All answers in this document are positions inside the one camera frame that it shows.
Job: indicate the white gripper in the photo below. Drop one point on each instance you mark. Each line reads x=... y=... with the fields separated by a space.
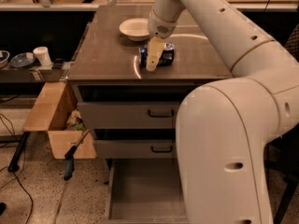
x=160 y=27

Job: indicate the blue pepsi can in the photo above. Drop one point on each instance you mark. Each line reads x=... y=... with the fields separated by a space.
x=166 y=58

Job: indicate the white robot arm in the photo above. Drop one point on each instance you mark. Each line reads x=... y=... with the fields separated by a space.
x=223 y=127

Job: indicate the grey drawer cabinet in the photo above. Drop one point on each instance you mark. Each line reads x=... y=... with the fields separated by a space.
x=109 y=58

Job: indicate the grey top drawer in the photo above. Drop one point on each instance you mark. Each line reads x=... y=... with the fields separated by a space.
x=130 y=107

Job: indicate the grey drawer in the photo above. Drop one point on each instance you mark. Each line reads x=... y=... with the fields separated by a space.
x=130 y=107
x=145 y=191
x=135 y=143

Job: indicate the grey middle drawer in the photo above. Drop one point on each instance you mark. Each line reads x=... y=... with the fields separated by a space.
x=135 y=143

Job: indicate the grey bottom drawer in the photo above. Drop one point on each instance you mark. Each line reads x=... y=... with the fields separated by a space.
x=145 y=191

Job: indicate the white foam cup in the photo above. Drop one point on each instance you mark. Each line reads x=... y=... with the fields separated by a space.
x=42 y=54

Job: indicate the open cardboard box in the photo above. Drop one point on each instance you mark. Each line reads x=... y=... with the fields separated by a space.
x=50 y=113

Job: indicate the blue grey bowl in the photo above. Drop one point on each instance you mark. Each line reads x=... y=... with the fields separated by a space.
x=23 y=60

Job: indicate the person in patterned shirt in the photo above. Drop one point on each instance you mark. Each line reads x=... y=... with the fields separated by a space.
x=292 y=44

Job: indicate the grey side shelf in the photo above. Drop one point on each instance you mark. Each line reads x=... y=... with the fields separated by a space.
x=34 y=74

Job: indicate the white bowl at edge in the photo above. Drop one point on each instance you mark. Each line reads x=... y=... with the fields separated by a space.
x=4 y=55

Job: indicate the black teal clamp tool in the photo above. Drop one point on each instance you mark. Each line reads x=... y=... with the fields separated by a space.
x=69 y=156

